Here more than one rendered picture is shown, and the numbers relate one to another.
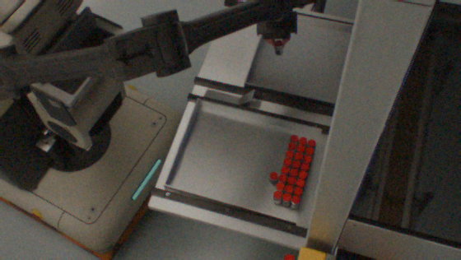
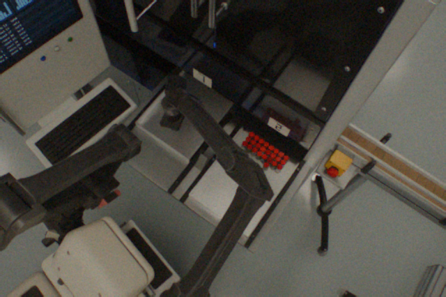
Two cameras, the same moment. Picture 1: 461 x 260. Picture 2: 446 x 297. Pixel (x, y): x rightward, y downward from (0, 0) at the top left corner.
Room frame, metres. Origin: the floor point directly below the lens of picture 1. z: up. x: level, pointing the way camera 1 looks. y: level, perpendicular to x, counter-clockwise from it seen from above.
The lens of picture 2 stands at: (0.63, 0.46, 2.35)
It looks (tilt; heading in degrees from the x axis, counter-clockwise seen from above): 68 degrees down; 274
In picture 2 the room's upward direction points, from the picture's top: 8 degrees clockwise
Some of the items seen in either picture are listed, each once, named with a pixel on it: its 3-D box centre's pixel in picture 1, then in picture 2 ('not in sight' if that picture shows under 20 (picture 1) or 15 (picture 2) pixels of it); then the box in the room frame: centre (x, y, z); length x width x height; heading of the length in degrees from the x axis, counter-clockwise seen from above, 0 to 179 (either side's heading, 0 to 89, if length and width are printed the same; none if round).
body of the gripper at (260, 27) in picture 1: (276, 17); (172, 112); (0.88, -0.14, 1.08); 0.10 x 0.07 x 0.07; 81
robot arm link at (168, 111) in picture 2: not in sight; (171, 103); (0.88, -0.14, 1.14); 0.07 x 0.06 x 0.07; 95
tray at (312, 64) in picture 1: (316, 61); (189, 110); (0.86, -0.25, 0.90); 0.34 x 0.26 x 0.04; 67
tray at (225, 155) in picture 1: (244, 159); (244, 180); (0.59, -0.02, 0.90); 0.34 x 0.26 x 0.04; 67
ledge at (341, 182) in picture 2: not in sight; (337, 166); (0.24, -0.17, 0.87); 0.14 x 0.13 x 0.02; 67
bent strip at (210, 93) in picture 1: (229, 93); (192, 172); (0.78, 0.00, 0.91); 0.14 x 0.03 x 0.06; 67
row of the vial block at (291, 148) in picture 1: (286, 169); (261, 157); (0.54, -0.12, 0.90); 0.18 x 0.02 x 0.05; 157
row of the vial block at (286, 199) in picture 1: (294, 171); (264, 153); (0.53, -0.14, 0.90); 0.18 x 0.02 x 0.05; 157
